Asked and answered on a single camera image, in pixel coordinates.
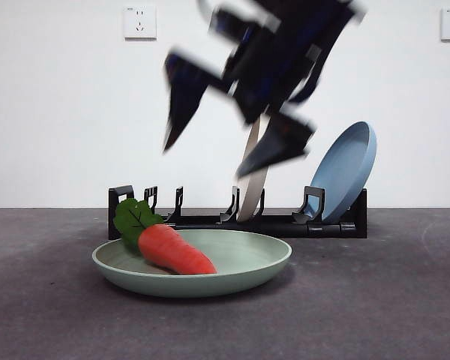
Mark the beige plate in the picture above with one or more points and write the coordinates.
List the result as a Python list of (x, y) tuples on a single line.
[(249, 198)]

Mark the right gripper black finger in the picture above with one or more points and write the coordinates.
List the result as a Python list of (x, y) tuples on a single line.
[(185, 90), (281, 142)]

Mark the orange carrot with green leaves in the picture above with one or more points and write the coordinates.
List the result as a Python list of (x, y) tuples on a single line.
[(172, 249)]

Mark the green plate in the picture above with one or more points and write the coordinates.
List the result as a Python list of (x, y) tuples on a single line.
[(247, 262)]

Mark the blue plate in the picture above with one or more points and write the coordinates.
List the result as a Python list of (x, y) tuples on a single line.
[(341, 168)]

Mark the black plate rack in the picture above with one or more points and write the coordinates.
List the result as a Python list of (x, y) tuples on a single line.
[(285, 228)]

